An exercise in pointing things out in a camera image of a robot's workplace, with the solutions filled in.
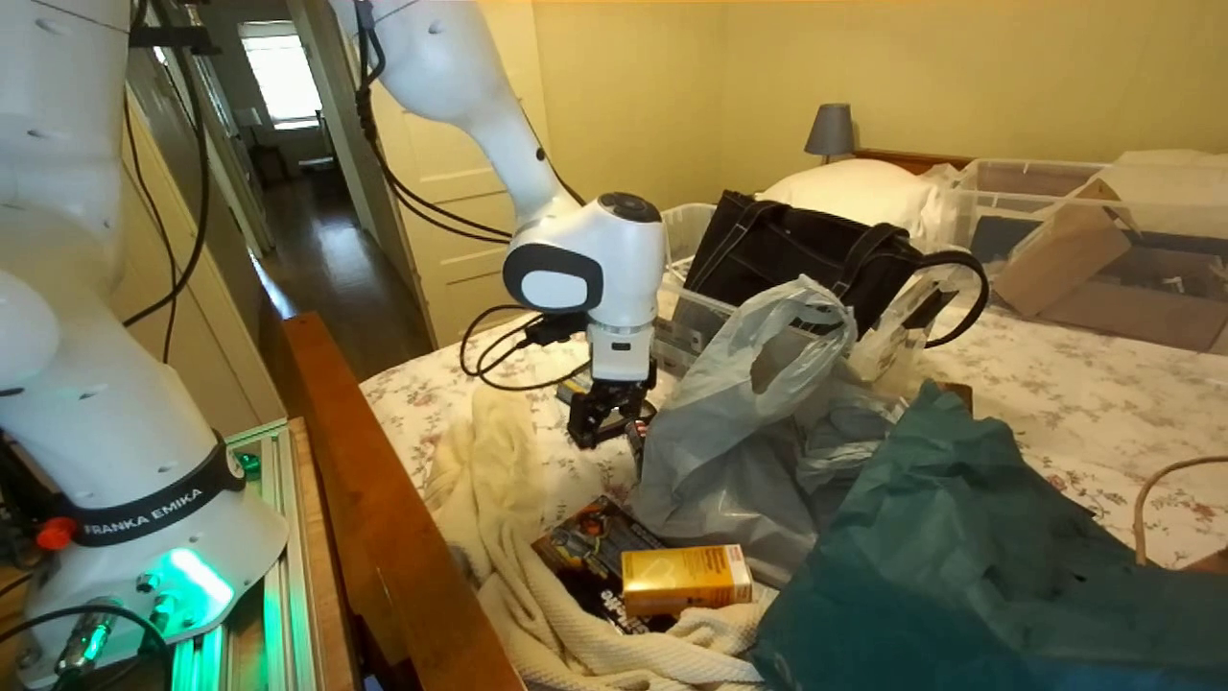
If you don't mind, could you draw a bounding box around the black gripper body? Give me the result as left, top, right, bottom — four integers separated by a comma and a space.
567, 378, 664, 433

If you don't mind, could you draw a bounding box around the grey plastic shopping bag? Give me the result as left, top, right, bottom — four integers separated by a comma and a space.
626, 268, 957, 589

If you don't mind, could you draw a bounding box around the clear plastic bin with label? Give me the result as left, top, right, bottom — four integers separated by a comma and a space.
658, 199, 977, 388

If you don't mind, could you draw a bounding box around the cream towel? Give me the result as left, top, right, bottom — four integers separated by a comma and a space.
426, 382, 782, 691

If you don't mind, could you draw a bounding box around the yellow cardboard box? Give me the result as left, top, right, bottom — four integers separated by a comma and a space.
618, 543, 760, 621

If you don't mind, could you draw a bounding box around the white panel door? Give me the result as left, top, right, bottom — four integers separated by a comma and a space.
286, 0, 567, 350

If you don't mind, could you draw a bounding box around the wooden bed footboard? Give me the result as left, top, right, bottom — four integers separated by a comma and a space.
261, 311, 529, 691

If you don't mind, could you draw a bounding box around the white pillow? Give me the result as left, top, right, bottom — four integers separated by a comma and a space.
760, 154, 964, 246

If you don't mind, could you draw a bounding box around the grey bedside lamp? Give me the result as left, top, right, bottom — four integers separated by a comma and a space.
803, 100, 861, 167

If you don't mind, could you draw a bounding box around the teal cloth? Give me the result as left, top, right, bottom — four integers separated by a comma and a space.
745, 382, 1228, 691

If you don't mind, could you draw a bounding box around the green lit robot platform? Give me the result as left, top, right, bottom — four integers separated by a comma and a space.
24, 419, 324, 691

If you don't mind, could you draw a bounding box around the wooden headboard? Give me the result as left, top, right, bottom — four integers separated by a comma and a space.
855, 146, 977, 176

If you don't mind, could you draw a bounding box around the large clear storage bin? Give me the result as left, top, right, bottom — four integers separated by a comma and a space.
951, 151, 1228, 356

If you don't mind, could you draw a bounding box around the brown cardboard box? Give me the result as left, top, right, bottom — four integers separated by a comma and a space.
994, 205, 1135, 324

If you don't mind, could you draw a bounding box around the hallway window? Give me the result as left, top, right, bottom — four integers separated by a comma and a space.
244, 22, 331, 131

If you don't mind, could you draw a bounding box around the floral bedsheet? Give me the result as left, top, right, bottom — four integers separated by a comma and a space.
357, 305, 1228, 579

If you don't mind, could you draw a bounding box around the black base cable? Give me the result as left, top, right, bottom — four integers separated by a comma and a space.
119, 0, 215, 367

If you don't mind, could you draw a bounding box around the thin cable on bed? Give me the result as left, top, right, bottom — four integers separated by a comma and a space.
1130, 455, 1228, 568

